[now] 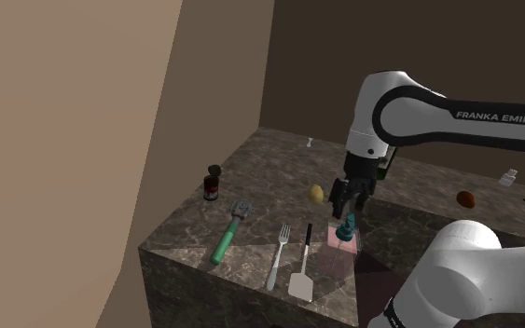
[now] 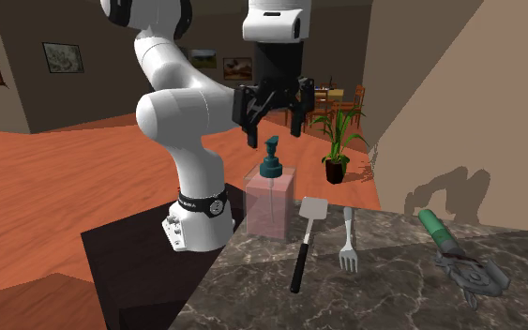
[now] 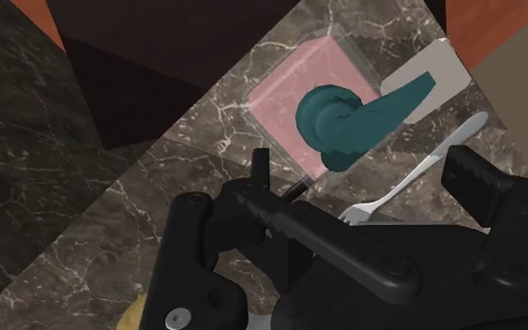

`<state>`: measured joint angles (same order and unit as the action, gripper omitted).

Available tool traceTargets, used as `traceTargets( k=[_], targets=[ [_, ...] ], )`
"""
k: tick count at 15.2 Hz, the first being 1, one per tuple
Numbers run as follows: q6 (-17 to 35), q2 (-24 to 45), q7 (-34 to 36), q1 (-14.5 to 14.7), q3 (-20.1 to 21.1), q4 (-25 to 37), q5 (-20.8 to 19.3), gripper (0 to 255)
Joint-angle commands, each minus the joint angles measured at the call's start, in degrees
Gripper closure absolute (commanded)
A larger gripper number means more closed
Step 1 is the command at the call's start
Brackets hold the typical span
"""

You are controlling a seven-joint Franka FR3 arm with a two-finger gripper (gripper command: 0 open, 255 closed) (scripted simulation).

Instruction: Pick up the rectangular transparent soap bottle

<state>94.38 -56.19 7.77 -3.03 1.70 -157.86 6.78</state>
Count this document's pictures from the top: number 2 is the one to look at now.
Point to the grey fork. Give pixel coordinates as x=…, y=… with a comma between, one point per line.
x=348, y=257

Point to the red brown wall picture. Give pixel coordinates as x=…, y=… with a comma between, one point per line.
x=237, y=68

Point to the grey wall picture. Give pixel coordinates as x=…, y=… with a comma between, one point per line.
x=63, y=58

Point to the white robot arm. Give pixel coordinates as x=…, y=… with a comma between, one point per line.
x=176, y=114

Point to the pink soap dispenser teal pump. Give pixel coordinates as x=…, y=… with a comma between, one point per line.
x=268, y=210

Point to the wooden dining chair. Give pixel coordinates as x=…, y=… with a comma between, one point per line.
x=322, y=103
x=358, y=98

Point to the green landscape wall picture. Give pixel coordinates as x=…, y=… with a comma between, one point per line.
x=203, y=59

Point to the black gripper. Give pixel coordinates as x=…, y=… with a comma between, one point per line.
x=278, y=61

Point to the green potted plant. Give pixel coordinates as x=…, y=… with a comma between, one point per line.
x=335, y=171

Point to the dark robot stand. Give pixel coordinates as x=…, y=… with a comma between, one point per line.
x=131, y=265

